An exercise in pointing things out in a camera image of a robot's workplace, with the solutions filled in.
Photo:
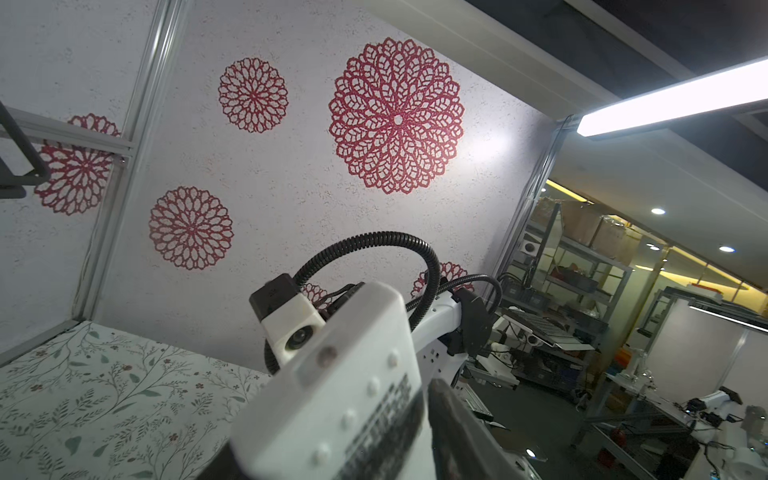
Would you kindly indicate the metal storage shelving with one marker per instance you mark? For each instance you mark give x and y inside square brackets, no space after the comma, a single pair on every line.
[562,285]

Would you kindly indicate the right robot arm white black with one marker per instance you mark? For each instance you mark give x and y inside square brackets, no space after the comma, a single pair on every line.
[455,329]

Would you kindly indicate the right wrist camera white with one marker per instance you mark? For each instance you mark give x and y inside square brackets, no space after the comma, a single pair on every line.
[288,318]

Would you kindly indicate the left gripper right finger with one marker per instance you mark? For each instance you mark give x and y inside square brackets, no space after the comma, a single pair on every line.
[462,447]

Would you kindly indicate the ceiling tube light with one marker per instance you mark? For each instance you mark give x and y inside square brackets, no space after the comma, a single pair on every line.
[740,88]

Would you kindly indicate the white remote control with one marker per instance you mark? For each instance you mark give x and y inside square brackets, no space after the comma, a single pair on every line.
[349,405]

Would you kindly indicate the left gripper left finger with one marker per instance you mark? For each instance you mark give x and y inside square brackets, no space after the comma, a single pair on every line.
[223,466]

